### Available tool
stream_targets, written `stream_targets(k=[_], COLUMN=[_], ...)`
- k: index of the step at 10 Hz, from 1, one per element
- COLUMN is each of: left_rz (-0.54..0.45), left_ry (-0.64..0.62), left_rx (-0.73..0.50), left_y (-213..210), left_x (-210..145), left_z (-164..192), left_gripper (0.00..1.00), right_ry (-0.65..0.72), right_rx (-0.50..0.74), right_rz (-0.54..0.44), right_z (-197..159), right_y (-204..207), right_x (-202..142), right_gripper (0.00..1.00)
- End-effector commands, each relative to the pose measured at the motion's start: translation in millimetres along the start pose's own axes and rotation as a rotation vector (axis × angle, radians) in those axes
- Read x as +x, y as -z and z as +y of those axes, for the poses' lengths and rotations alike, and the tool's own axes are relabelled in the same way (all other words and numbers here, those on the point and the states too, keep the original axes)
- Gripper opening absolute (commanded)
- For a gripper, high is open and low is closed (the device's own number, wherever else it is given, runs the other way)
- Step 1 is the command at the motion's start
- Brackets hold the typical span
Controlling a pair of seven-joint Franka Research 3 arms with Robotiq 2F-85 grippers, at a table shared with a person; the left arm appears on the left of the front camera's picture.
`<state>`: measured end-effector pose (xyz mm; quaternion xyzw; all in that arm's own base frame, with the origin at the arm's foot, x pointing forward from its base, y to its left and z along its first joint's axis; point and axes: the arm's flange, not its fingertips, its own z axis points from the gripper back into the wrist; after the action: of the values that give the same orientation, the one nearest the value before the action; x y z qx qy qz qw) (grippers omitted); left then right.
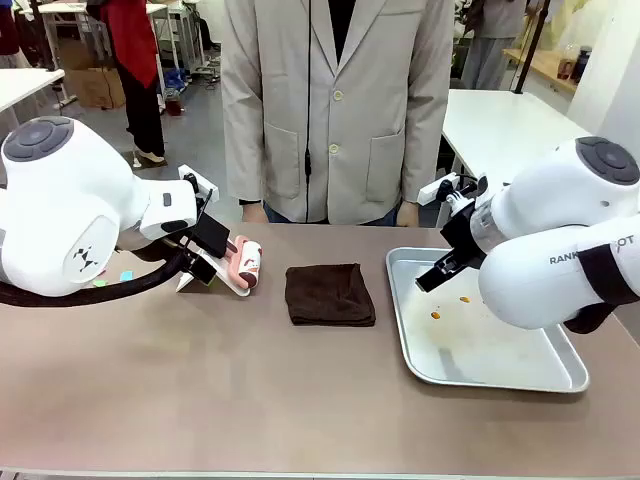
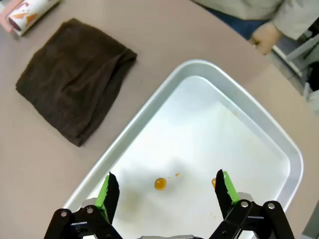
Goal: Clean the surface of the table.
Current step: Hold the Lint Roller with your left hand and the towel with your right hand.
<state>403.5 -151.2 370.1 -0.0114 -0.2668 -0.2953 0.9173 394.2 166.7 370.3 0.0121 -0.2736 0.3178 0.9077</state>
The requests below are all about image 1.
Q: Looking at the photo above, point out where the person left forearm beige sleeve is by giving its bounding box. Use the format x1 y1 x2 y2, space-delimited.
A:
398 94 450 206

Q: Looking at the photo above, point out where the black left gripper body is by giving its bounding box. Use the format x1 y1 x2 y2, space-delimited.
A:
191 216 232 259

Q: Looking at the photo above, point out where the dark blue bottle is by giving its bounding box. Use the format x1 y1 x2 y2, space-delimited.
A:
573 45 593 85

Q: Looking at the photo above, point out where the small white table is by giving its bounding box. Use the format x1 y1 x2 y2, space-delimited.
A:
0 67 67 144

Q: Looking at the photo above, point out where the pink lint roller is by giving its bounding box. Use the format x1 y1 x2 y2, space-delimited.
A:
223 234 264 292

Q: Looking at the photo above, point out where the white folded stand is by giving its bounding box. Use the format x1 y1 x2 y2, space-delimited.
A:
175 248 254 299

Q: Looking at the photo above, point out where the dark brown cloth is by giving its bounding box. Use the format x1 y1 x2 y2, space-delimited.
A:
284 261 378 329

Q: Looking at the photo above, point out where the large white table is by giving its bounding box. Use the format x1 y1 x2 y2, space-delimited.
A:
440 88 601 229

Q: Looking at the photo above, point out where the silver metal tray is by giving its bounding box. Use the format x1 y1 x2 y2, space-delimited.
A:
384 246 591 395

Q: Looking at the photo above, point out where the black right arm cable sleeve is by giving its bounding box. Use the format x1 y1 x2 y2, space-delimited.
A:
563 243 640 335

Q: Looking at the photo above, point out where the black hanging cord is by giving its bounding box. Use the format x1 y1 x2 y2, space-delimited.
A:
302 0 315 177

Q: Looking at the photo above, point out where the black pole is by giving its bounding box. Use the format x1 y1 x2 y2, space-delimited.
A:
513 0 552 95

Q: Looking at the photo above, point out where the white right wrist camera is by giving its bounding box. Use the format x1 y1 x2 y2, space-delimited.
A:
416 171 462 207

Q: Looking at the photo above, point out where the wooden shelf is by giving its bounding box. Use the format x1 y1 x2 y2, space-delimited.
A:
501 47 581 95

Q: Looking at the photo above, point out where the black arm cable sleeve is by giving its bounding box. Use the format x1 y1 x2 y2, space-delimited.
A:
0 238 194 309
563 243 640 335

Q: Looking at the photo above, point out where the person right hand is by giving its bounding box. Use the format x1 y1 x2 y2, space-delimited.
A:
240 201 269 225

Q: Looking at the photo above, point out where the person in grey clothes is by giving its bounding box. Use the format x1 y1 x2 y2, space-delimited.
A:
460 0 527 92

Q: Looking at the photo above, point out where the clear bottle brown liquid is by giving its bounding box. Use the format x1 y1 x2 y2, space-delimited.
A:
557 42 577 81

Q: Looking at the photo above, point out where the brown cardboard box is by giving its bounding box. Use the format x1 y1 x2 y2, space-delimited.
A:
58 40 127 110

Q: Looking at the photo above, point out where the person torso beige blazer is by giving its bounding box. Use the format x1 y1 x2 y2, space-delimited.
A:
220 0 455 226

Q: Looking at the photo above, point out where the person in red apron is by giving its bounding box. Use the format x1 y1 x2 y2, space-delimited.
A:
85 0 167 164

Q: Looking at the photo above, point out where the person right forearm beige sleeve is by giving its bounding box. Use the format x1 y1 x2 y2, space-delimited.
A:
221 94 267 207

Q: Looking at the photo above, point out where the person left hand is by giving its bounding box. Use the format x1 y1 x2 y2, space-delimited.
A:
396 200 419 228

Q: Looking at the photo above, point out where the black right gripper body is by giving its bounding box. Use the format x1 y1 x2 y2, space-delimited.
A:
439 201 489 267

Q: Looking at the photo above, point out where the black left arm cable sleeve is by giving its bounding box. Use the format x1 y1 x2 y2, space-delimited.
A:
0 238 194 309

